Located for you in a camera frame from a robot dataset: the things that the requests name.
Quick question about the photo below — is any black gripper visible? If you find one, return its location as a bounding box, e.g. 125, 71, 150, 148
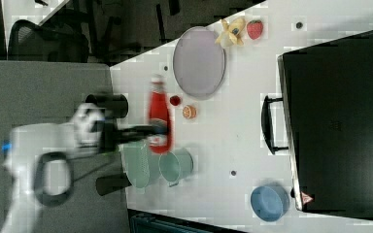
90, 120, 168, 152

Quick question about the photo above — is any red ketchup bottle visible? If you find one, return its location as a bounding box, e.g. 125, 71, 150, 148
148, 75, 172, 154

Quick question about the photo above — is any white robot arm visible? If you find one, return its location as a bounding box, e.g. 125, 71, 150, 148
0, 103, 170, 233

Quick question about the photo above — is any red toy strawberry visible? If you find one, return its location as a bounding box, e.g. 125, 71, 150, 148
247, 19, 263, 40
170, 95, 182, 106

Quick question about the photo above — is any green cup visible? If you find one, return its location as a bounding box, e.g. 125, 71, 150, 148
158, 148, 193, 187

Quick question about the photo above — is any orange slice toy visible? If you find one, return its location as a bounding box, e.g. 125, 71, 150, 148
183, 105, 197, 119

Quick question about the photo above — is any lilac round plate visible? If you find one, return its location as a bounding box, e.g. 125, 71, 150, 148
173, 26, 226, 99

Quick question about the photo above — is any black office chair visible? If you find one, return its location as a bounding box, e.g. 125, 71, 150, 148
7, 0, 141, 65

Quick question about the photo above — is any toy peeled banana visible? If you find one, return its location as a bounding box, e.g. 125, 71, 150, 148
216, 17, 246, 49

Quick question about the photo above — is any blue bowl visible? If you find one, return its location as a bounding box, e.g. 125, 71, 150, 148
251, 184, 289, 222

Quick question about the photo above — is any black toaster oven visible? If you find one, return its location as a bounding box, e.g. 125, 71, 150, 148
277, 30, 373, 220

